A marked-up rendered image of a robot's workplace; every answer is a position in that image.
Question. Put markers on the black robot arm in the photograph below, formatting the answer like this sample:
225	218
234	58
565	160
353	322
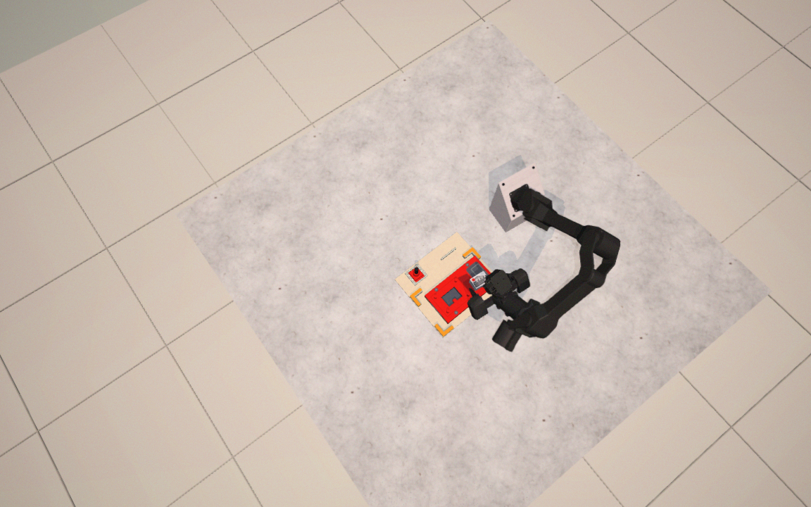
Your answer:
535	319

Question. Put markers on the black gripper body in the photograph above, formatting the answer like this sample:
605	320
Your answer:
478	306

